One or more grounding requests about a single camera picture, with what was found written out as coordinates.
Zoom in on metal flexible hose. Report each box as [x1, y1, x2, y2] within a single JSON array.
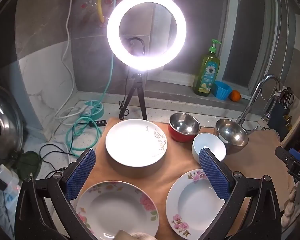
[[264, 90, 281, 123]]

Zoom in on green dish soap bottle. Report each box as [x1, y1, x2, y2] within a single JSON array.
[[192, 39, 221, 97]]

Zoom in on black inline switch box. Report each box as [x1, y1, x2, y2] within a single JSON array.
[[89, 120, 107, 128]]

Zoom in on steel pot lid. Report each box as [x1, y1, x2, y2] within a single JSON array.
[[0, 85, 24, 153]]

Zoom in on white ceramic bowl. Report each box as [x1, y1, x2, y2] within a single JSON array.
[[192, 133, 226, 164]]

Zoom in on chrome faucet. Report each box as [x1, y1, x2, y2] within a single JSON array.
[[236, 74, 282, 130]]

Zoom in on wooden shelf board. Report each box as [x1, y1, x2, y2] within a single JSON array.
[[281, 90, 300, 145]]

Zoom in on yellow hose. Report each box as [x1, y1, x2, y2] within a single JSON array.
[[97, 0, 113, 22]]

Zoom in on orange table mat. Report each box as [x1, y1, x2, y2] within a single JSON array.
[[81, 117, 253, 240]]

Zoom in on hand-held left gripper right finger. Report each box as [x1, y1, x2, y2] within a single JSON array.
[[198, 147, 282, 240]]

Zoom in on teal round power strip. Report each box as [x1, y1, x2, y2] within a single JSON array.
[[80, 100, 105, 120]]

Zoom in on large stainless steel bowl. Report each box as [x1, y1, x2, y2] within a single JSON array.
[[214, 119, 249, 155]]

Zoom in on fuzzy beige garment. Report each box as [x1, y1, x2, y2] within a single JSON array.
[[282, 187, 298, 233]]

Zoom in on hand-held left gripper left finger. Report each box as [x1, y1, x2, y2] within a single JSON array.
[[14, 148, 97, 240]]

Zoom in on beige fringed towel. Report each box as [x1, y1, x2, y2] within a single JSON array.
[[225, 130, 295, 205]]

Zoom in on red steel-lined bowl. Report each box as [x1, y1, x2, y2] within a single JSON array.
[[168, 112, 201, 143]]

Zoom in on black handled scissors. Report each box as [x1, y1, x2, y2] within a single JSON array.
[[280, 87, 294, 106]]

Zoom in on white plate with gold print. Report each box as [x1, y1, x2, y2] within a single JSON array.
[[105, 119, 168, 168]]

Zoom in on teal cable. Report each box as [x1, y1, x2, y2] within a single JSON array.
[[66, 0, 118, 153]]

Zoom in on black tripod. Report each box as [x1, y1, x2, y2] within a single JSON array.
[[119, 71, 148, 120]]

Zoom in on dark green cloth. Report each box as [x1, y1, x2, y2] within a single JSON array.
[[15, 151, 42, 180]]

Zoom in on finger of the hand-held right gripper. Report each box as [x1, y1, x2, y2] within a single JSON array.
[[274, 146, 300, 168]]

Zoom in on thin black cable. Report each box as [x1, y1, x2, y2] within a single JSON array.
[[39, 144, 73, 180]]

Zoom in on floral rimmed white plate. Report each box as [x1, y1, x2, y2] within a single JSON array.
[[166, 169, 240, 237], [75, 181, 159, 240]]

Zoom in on blue ribbed cup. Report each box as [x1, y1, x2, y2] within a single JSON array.
[[212, 80, 233, 101]]

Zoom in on white charger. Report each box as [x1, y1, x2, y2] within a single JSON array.
[[0, 164, 19, 195]]

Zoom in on white cable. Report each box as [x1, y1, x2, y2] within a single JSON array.
[[54, 0, 94, 140]]

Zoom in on grey patterned cloth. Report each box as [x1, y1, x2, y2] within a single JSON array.
[[0, 185, 23, 240]]

